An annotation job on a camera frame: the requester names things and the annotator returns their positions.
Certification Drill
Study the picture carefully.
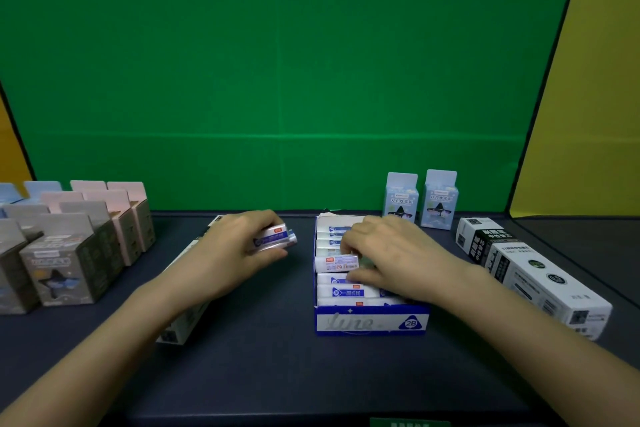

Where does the person's right hand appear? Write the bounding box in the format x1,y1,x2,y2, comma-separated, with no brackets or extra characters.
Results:
340,215,477,305

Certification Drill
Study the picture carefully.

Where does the person's left hand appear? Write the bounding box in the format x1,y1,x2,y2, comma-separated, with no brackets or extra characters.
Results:
166,210,291,303

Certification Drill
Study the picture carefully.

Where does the white eraser with blue sleeve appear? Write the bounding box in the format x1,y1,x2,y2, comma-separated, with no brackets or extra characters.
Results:
253,233,299,254
314,254,360,274
254,224,291,242

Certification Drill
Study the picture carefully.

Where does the person's left forearm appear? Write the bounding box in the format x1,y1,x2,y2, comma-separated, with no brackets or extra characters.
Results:
0,269,211,427

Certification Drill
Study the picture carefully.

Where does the person's right forearm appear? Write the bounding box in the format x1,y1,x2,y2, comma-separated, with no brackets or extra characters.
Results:
434,263,640,427

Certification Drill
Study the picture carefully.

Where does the row of boxed erasers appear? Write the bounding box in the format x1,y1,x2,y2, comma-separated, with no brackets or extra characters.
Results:
316,221,412,307

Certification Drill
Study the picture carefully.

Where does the blue and white display box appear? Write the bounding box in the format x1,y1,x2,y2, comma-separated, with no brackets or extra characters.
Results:
313,213,431,337

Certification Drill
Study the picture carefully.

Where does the light blue small carton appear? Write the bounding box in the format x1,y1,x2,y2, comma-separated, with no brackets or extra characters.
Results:
420,169,459,231
382,172,420,224

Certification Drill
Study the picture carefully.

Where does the long white cardboard box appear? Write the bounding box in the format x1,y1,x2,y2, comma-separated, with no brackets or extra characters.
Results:
155,215,227,346

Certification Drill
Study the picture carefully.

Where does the green label strip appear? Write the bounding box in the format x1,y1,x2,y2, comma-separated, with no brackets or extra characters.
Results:
369,418,451,427

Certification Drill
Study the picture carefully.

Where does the long white and black box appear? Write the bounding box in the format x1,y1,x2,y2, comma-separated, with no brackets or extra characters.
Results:
455,217,614,342

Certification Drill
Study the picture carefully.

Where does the green backdrop screen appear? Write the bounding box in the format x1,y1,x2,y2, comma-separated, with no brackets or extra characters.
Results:
0,0,587,215

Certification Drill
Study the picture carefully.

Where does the group of pastel small cartons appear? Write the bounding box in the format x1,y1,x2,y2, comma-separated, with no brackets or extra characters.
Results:
0,180,157,316

